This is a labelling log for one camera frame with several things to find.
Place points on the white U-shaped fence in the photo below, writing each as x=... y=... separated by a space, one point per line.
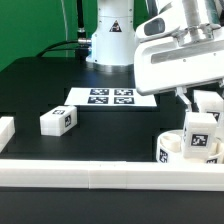
x=110 y=175

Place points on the white paper marker sheet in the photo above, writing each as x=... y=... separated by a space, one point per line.
x=108 y=97

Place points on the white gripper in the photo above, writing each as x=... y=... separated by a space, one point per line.
x=170 y=55

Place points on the black cable upright connector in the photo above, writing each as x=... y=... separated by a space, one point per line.
x=81 y=33

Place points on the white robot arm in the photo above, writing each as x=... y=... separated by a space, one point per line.
x=113 y=44

